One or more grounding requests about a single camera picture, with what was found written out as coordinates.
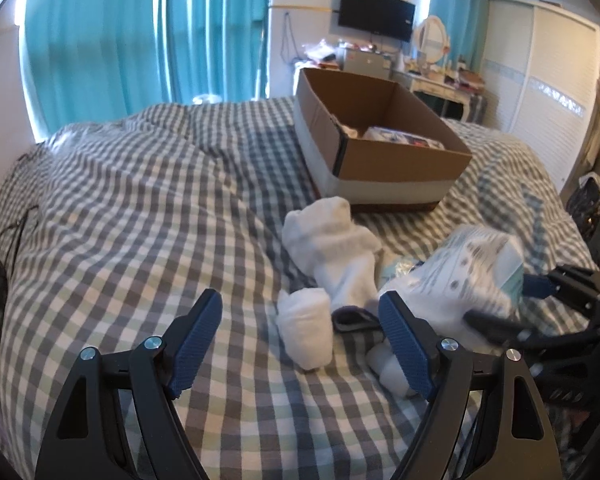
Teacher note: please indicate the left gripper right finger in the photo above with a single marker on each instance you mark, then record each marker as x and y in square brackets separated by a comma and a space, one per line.
[414, 343]

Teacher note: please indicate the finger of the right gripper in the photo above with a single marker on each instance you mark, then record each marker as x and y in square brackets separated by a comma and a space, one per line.
[499, 331]
[537, 286]

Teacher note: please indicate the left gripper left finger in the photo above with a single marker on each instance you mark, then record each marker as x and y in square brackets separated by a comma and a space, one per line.
[187, 341]

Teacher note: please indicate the white dotted wipes pack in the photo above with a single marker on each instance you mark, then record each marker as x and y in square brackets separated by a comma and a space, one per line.
[475, 268]

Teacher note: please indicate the white fluffy sock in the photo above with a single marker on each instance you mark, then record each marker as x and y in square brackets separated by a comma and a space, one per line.
[340, 256]

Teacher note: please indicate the floral plastic tissue pack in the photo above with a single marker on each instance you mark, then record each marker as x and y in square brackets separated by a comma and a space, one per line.
[380, 134]

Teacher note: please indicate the white socks green band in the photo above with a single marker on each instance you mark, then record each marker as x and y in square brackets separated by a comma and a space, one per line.
[384, 363]

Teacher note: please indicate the blue tissue pack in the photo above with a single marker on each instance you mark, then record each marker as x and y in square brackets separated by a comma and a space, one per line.
[391, 265]

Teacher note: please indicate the black bag by wardrobe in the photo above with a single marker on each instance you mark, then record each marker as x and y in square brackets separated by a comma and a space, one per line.
[583, 205]

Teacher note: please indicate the checkered grey bed quilt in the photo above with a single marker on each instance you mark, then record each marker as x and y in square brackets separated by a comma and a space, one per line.
[109, 231]

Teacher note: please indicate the brown cardboard box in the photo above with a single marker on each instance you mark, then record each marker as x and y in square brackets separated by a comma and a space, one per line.
[333, 109]

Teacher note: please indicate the white louvered wardrobe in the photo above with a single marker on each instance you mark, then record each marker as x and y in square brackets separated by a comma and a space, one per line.
[541, 66]

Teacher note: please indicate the white dressing table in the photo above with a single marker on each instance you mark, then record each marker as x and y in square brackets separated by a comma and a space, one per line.
[428, 90]

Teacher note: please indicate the white oval vanity mirror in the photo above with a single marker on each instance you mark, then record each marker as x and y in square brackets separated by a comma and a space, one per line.
[431, 40]

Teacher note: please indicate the grey mini fridge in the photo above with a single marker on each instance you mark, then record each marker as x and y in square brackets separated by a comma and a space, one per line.
[364, 63]

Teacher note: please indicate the teal curtain right panel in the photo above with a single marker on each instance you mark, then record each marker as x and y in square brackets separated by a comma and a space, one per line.
[465, 22]

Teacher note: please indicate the teal curtain panel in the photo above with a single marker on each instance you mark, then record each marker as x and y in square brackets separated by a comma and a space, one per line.
[92, 60]
[465, 22]
[217, 48]

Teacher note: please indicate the teal curtain left panel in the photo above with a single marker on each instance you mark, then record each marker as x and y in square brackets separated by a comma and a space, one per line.
[92, 60]

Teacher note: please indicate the teal curtain middle panel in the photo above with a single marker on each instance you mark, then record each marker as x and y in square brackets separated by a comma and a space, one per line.
[217, 48]

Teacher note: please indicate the black wall television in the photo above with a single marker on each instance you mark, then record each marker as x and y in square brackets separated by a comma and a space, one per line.
[388, 18]

